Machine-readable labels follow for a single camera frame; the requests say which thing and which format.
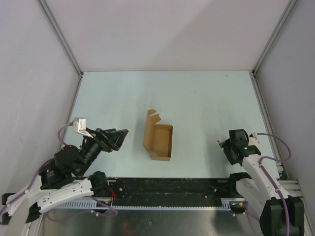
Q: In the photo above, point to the left aluminium frame post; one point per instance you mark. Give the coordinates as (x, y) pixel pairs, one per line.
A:
(59, 34)

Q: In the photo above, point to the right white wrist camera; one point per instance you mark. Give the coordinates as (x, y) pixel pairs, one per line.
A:
(253, 140)

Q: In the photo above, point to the brown cardboard box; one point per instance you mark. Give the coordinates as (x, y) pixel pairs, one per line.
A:
(158, 137)

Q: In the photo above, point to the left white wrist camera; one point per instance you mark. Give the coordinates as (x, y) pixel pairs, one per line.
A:
(80, 127)

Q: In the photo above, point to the grey slotted cable duct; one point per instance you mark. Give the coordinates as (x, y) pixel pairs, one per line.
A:
(203, 204)

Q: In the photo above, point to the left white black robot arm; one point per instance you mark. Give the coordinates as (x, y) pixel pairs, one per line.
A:
(61, 178)

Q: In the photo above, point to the right aluminium frame post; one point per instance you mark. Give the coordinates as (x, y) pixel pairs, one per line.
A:
(285, 16)

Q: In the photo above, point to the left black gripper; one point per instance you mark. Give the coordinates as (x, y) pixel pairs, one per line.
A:
(109, 139)

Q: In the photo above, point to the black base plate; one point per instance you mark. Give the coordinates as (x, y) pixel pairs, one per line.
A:
(130, 186)

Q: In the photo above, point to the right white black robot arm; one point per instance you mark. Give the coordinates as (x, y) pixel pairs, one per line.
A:
(279, 212)

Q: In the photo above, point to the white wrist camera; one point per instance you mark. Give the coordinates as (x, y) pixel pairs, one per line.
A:
(80, 127)
(253, 140)

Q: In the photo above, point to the aluminium rail beam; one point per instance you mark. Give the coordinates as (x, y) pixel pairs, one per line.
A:
(291, 186)

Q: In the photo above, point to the aluminium frame post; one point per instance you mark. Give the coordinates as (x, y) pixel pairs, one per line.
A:
(285, 16)
(59, 34)

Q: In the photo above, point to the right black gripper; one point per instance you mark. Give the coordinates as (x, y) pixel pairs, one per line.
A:
(226, 144)

